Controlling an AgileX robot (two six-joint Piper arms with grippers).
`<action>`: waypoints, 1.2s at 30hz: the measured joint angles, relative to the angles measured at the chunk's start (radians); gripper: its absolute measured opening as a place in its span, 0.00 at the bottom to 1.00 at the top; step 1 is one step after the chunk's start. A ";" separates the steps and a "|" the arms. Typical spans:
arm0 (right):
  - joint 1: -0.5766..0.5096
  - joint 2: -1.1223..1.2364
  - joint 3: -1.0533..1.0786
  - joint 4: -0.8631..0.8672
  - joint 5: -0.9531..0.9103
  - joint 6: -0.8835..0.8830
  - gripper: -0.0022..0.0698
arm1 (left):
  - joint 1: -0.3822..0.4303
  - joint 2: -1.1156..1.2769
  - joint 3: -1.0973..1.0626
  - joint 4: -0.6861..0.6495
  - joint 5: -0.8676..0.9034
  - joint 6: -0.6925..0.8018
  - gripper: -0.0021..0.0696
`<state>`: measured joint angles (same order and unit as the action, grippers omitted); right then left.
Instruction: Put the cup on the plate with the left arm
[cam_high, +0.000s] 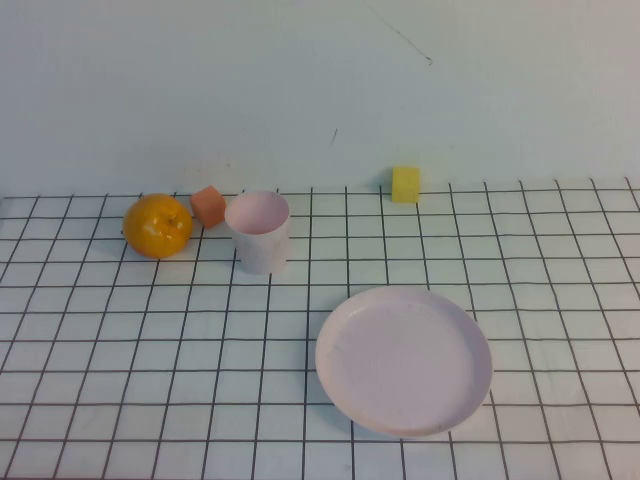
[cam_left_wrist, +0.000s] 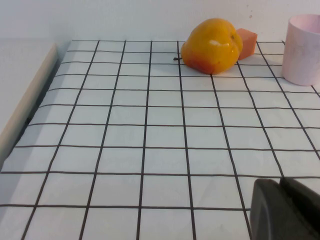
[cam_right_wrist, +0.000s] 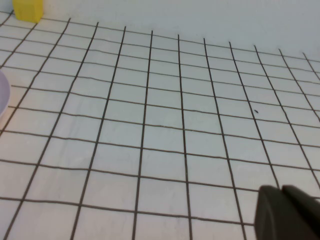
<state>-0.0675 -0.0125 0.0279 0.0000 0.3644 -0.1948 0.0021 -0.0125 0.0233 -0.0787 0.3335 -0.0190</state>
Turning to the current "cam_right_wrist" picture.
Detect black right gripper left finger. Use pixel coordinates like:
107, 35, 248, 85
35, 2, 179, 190
254, 184, 320, 240

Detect yellow foam cube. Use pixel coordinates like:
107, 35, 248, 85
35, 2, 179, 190
12, 0, 45, 24

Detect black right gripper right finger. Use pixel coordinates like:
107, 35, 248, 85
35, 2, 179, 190
281, 184, 320, 226

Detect pink round plate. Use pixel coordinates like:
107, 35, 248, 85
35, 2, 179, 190
0, 70, 12, 121

